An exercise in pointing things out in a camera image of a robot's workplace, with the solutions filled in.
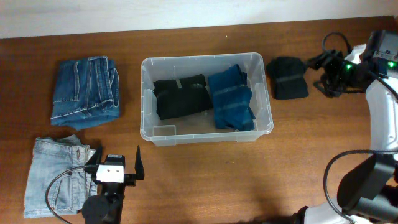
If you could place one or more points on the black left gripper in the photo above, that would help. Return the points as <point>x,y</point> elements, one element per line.
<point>131,178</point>

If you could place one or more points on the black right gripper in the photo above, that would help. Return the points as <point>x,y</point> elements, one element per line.
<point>326,60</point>

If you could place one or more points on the black garment with tape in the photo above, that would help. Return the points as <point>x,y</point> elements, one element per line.
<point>287,78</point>

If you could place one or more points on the teal blue shirt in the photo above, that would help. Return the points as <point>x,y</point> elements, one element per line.
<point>231,97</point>

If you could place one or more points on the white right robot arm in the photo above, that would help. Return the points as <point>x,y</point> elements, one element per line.
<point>363,193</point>

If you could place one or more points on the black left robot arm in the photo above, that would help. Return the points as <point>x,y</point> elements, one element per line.
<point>107,206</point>

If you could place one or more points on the folded light blue jeans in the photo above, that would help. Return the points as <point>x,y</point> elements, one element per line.
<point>52,184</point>

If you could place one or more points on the folded dark blue jeans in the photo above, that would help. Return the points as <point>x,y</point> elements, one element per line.
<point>87,93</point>

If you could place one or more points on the clear plastic storage bin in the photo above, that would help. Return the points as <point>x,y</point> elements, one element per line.
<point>200,127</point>

